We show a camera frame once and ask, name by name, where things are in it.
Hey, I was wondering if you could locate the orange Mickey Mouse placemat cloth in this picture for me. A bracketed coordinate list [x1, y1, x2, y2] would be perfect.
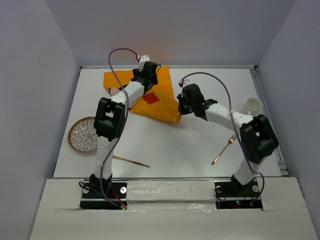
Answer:
[103, 65, 181, 124]

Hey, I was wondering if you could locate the copper fork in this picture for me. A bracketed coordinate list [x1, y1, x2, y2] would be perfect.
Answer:
[211, 134, 237, 166]

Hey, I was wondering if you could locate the white ceramic mug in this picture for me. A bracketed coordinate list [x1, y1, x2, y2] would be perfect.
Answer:
[240, 98, 263, 116]

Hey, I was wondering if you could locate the copper knife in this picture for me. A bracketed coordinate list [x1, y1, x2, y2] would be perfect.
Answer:
[112, 155, 151, 168]

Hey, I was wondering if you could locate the floral patterned plate copper rim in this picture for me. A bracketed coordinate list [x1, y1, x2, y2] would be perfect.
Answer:
[67, 116, 98, 153]

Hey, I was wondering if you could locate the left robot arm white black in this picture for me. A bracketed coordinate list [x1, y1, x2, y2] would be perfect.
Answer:
[89, 61, 158, 198]

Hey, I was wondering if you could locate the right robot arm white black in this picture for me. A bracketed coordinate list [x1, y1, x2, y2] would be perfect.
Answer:
[177, 80, 279, 196]

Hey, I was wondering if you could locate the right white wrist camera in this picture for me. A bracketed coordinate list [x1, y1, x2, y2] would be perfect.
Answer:
[178, 79, 192, 88]

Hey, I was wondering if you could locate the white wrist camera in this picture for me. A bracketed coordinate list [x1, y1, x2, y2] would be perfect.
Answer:
[136, 54, 150, 71]
[178, 79, 192, 88]

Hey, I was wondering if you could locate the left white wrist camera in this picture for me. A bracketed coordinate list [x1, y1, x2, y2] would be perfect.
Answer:
[136, 54, 150, 71]

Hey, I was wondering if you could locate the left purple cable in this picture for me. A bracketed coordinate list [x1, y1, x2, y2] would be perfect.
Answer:
[99, 47, 141, 208]

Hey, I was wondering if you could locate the purple cable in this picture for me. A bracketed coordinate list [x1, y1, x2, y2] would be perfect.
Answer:
[99, 47, 141, 208]
[183, 71, 265, 208]

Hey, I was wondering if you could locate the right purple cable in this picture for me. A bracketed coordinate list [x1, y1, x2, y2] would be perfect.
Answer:
[183, 71, 265, 208]

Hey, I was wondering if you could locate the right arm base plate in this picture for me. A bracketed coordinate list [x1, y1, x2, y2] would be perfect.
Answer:
[213, 180, 263, 210]

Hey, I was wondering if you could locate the aluminium rail front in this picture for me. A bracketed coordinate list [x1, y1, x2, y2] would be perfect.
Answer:
[50, 175, 292, 181]

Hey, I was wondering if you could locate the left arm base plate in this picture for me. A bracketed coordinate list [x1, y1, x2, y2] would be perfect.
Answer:
[78, 181, 128, 211]

